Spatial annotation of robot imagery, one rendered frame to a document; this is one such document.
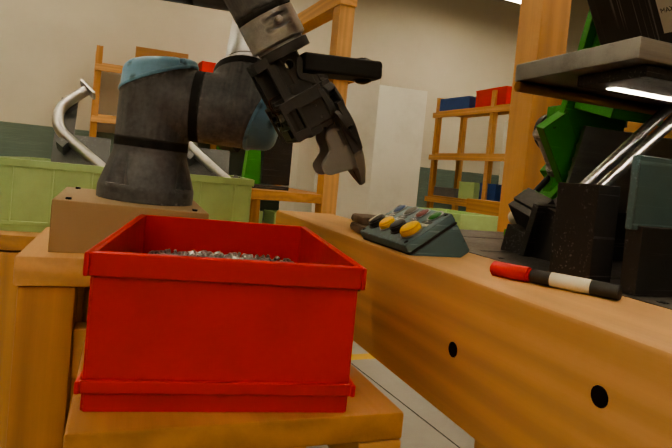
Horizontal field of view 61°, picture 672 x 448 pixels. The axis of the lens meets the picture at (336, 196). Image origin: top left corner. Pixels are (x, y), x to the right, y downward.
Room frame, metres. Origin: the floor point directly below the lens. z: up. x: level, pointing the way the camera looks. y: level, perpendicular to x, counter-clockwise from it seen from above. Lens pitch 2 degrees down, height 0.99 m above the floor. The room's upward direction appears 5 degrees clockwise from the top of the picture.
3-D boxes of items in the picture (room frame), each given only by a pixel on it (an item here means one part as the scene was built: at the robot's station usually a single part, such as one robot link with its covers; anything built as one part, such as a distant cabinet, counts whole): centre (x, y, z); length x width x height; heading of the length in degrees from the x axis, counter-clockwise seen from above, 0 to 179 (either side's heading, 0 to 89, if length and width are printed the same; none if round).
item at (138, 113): (0.93, 0.30, 1.09); 0.13 x 0.12 x 0.14; 97
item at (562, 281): (0.57, -0.22, 0.91); 0.13 x 0.02 x 0.02; 47
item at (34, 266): (0.93, 0.31, 0.83); 0.32 x 0.32 x 0.04; 21
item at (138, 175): (0.93, 0.31, 0.97); 0.15 x 0.15 x 0.10
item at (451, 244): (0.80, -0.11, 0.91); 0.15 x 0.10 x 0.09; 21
